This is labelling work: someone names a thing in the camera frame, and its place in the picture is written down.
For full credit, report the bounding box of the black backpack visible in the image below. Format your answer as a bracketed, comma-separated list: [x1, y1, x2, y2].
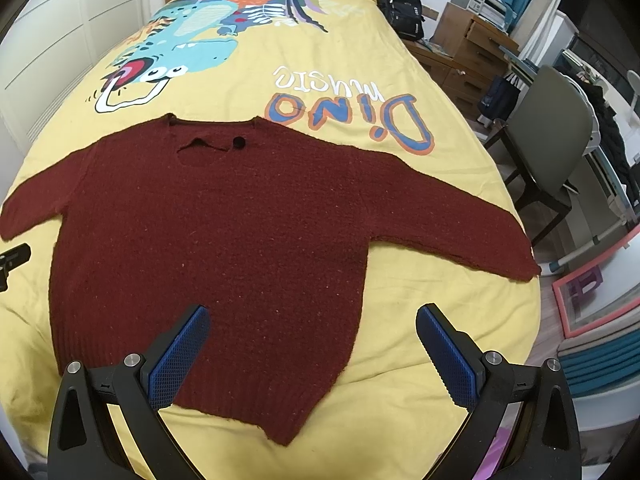
[376, 0, 424, 41]

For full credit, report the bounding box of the pink framed mirror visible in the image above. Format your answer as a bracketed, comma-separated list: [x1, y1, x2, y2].
[552, 233, 640, 338]

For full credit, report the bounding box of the yellow dino print bedspread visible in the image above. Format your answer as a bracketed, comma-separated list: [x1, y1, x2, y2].
[1, 0, 540, 479]

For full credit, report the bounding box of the dark blue hanging bag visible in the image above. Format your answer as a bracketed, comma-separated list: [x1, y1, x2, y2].
[478, 74, 521, 122]

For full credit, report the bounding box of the teal striped cushion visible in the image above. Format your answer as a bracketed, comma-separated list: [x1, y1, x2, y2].
[558, 330, 639, 398]

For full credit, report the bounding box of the dark red knit sweater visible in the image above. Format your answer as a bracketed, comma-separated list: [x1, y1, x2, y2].
[1, 115, 538, 445]

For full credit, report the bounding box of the grey green chair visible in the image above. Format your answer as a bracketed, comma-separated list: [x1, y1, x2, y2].
[485, 66, 593, 245]

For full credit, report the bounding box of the white wardrobe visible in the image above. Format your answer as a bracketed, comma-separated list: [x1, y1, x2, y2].
[1, 0, 164, 153]

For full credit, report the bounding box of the wooden drawer cabinet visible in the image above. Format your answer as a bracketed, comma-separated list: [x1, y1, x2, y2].
[404, 3, 520, 118]

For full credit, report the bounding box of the grey storage box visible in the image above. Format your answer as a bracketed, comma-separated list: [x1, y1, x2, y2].
[450, 0, 506, 18]

